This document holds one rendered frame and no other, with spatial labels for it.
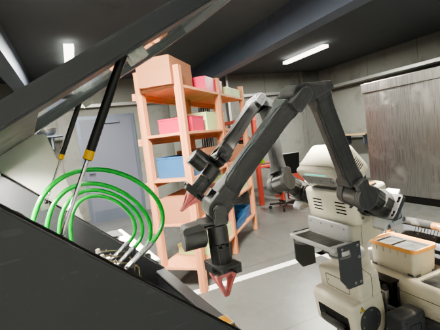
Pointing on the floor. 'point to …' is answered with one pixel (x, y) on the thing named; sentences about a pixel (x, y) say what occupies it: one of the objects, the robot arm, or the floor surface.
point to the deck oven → (405, 133)
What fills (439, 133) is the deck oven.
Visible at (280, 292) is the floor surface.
